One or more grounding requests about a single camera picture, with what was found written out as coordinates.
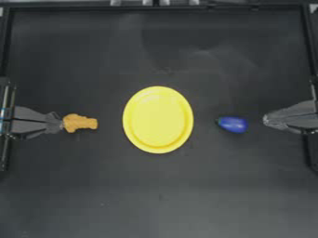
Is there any black metal frame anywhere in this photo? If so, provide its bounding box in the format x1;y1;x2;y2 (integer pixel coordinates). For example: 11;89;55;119
0;0;318;175

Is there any purple toy eggplant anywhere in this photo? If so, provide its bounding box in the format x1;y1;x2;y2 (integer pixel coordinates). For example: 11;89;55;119
215;115;250;134

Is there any yellow plate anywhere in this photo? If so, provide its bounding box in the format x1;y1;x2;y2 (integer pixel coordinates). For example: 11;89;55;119
122;86;195;154

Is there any orange toy fried chicken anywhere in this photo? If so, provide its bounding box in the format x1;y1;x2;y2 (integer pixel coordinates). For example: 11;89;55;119
61;112;99;134

